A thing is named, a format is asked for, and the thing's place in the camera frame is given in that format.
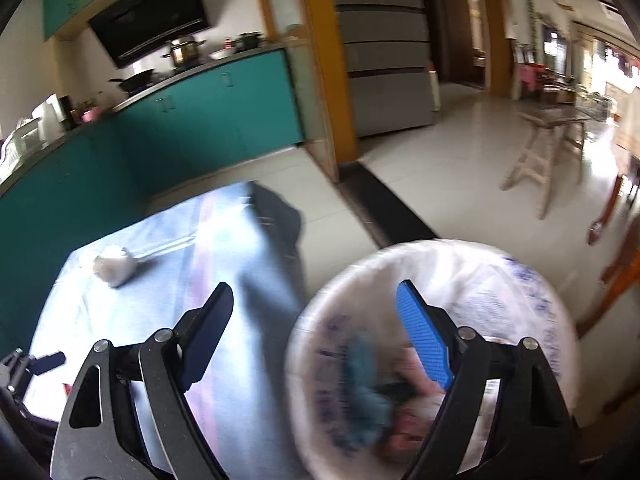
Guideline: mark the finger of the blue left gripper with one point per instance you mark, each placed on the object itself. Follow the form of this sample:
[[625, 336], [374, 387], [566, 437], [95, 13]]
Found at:
[[44, 364]]

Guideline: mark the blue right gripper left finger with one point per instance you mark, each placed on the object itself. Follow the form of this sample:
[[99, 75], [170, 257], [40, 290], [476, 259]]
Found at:
[[198, 335]]

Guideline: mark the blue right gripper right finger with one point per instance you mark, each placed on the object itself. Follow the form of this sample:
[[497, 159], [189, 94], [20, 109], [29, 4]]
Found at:
[[424, 334]]

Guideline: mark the red yellow snack wrapper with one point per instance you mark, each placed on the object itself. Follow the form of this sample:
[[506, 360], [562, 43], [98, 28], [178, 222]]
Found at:
[[67, 389]]

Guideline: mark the light blue cleaning cloth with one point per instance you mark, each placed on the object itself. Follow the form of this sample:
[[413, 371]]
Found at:
[[367, 414]]

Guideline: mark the white printed trash bag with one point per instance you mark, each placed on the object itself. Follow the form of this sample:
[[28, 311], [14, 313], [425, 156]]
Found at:
[[512, 349]]

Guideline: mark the teal kitchen cabinets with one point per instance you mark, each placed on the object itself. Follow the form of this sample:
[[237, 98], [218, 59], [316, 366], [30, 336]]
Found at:
[[99, 178]]

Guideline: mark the pink plastic bag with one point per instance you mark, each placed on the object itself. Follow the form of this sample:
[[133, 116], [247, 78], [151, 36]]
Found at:
[[414, 415]]

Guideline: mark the blue plaid tablecloth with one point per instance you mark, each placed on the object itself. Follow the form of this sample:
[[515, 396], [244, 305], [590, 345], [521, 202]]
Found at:
[[244, 235]]

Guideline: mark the crumpled white paper ball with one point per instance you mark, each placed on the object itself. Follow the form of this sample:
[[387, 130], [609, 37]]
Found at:
[[114, 266]]

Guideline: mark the white dish rack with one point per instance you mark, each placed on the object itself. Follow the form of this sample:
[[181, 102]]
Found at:
[[22, 143]]

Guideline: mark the wooden stool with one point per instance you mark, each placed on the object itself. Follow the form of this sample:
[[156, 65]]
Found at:
[[551, 131]]

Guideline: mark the black wok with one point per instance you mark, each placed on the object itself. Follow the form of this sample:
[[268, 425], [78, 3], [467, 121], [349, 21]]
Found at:
[[135, 83]]

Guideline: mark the steel cooking pot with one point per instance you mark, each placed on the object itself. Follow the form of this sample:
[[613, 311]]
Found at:
[[184, 52]]

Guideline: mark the white bowl on counter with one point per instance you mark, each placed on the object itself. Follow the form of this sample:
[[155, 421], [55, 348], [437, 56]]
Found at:
[[222, 54]]

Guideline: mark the grey refrigerator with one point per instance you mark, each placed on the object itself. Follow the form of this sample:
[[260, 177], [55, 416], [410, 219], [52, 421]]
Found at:
[[387, 52]]

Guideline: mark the wooden glass door frame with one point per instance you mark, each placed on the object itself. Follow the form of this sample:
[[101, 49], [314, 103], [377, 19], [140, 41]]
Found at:
[[310, 32]]

